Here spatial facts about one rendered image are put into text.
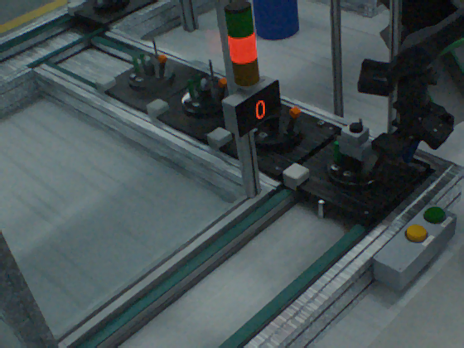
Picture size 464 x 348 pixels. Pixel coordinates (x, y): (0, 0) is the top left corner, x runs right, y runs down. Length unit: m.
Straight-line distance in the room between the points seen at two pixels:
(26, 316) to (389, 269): 0.78
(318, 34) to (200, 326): 1.34
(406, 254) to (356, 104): 0.72
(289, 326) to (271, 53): 1.24
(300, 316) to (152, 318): 0.30
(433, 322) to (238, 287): 0.40
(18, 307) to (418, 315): 0.86
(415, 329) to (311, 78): 1.01
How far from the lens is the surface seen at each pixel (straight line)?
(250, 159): 1.39
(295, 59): 2.18
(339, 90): 1.69
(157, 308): 1.32
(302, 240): 1.40
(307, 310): 1.21
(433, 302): 1.36
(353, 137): 1.40
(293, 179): 1.45
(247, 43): 1.21
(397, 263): 1.29
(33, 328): 0.72
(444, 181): 1.49
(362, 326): 1.31
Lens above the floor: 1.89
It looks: 41 degrees down
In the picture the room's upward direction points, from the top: 8 degrees counter-clockwise
